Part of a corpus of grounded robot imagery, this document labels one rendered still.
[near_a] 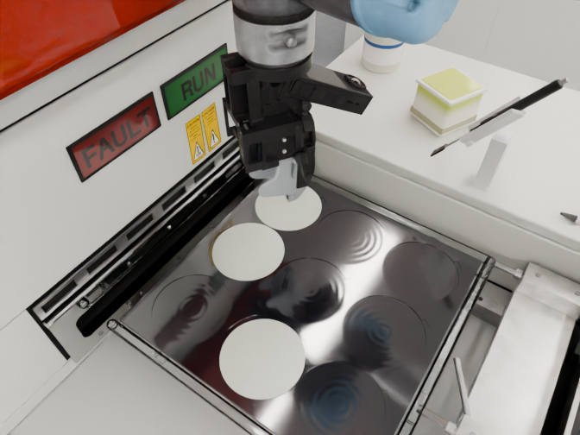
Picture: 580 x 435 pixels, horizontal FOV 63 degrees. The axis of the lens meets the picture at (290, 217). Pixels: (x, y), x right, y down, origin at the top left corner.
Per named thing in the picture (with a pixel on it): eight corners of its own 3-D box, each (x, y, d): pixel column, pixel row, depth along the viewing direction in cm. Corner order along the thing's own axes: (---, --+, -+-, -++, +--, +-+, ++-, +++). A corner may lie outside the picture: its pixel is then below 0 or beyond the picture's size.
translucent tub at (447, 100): (406, 115, 76) (415, 78, 71) (442, 101, 79) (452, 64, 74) (439, 141, 72) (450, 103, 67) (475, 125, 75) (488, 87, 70)
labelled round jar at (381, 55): (354, 66, 86) (359, 15, 79) (372, 50, 90) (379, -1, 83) (388, 78, 83) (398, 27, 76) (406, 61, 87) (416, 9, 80)
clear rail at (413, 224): (274, 167, 79) (273, 160, 78) (278, 162, 80) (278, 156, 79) (492, 269, 66) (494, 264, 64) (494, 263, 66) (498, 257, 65)
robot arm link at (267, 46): (296, -17, 46) (333, 19, 41) (296, 28, 49) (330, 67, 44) (221, -4, 44) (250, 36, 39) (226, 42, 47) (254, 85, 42)
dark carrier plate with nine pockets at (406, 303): (120, 321, 60) (119, 319, 59) (278, 167, 79) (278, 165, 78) (362, 497, 47) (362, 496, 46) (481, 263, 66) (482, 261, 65)
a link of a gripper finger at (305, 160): (285, 172, 58) (284, 114, 52) (298, 168, 59) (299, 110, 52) (299, 198, 56) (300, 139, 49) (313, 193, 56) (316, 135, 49)
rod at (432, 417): (413, 415, 53) (416, 411, 52) (419, 405, 54) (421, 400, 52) (452, 439, 51) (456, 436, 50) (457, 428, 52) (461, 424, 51)
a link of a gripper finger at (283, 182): (255, 209, 61) (250, 154, 54) (298, 196, 62) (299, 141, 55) (264, 226, 59) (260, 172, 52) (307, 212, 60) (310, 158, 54)
